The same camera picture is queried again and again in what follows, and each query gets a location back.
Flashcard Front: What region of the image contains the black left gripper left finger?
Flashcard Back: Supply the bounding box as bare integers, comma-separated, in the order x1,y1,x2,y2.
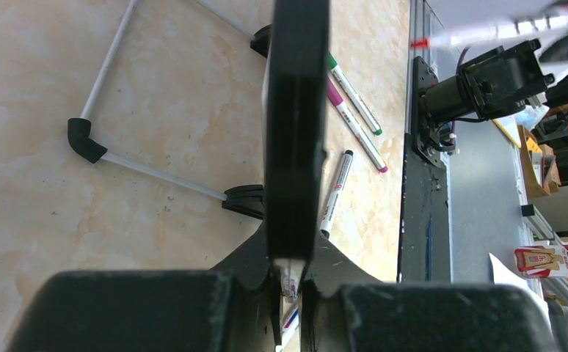
7,230,280,351

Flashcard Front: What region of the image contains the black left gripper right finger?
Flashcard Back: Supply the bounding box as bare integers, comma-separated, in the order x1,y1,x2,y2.
299,234,556,351

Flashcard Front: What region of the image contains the white whiteboard black frame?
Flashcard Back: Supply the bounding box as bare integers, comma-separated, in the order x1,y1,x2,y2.
68,1,330,270

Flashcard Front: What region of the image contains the red whiteboard marker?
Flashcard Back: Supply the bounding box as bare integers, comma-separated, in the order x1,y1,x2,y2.
409,13,568,49

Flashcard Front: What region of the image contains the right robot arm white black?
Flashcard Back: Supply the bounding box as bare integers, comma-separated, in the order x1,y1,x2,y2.
412,40,555,153

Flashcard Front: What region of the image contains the blue cap whiteboard marker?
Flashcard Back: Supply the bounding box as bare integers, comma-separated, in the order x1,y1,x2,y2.
274,276,300,352

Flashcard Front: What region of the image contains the black cap whiteboard marker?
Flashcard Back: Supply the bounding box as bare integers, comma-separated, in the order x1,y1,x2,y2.
319,150,354,239

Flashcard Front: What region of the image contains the magenta cap whiteboard marker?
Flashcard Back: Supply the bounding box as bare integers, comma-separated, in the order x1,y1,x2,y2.
327,78,388,173

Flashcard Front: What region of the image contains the green cap whiteboard marker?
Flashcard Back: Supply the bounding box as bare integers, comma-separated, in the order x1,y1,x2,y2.
327,53,382,136

